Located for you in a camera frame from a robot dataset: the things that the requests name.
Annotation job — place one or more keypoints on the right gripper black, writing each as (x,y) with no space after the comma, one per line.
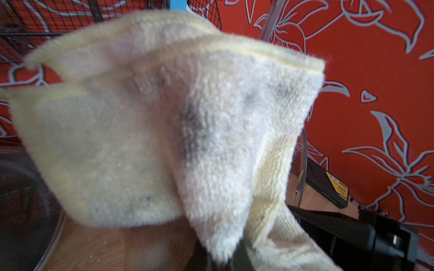
(370,243)

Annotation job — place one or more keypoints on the light blue box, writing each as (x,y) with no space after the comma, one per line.
(178,5)

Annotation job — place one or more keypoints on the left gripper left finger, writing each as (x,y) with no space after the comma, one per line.
(199,260)

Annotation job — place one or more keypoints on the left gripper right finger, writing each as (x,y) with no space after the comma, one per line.
(240,260)

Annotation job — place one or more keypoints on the glass lid with black handle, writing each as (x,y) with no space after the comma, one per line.
(37,235)

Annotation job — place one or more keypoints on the cream yellow cloth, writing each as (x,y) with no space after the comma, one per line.
(178,134)

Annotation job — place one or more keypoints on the black wire basket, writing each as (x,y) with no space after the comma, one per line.
(27,24)

